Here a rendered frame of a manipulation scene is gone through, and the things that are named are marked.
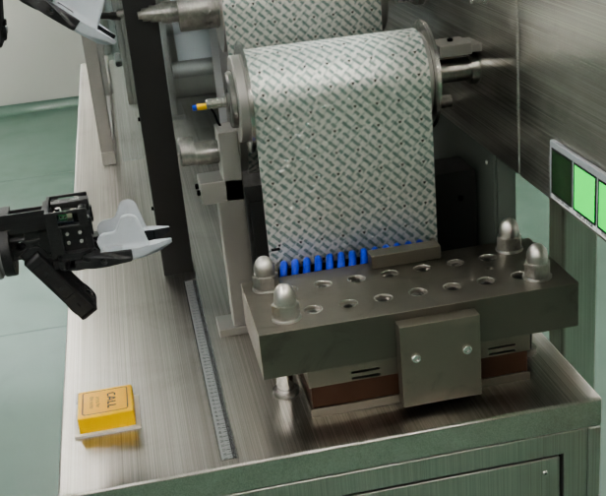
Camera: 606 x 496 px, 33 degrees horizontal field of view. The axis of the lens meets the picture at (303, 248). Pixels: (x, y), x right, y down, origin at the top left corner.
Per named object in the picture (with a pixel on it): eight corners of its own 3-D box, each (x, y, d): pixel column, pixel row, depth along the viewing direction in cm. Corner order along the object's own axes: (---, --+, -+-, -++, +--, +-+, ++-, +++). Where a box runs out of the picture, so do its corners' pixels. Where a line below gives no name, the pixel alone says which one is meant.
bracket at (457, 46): (429, 51, 143) (428, 36, 142) (469, 46, 143) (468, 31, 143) (440, 58, 138) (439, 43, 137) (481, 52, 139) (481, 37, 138)
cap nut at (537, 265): (517, 273, 131) (516, 240, 129) (545, 269, 132) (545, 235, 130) (528, 284, 128) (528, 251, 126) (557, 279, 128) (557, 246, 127)
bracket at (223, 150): (213, 324, 155) (186, 127, 144) (256, 317, 156) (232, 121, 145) (216, 339, 151) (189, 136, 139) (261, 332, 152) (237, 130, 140)
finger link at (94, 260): (130, 254, 130) (60, 260, 130) (132, 265, 131) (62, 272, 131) (134, 239, 134) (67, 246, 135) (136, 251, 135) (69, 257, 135)
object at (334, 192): (271, 272, 141) (256, 142, 134) (436, 245, 144) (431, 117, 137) (272, 274, 141) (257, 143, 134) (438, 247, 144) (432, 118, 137)
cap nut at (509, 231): (491, 246, 140) (490, 215, 138) (516, 242, 140) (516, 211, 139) (501, 256, 137) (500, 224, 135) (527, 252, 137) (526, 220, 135)
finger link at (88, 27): (132, 13, 128) (67, -31, 126) (107, 53, 129) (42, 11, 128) (135, 11, 131) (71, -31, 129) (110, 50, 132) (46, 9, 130)
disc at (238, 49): (241, 137, 147) (229, 32, 142) (245, 137, 147) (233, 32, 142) (257, 166, 134) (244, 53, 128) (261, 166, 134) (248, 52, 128)
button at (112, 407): (81, 407, 136) (77, 392, 135) (134, 399, 137) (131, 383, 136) (80, 436, 129) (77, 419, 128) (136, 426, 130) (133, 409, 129)
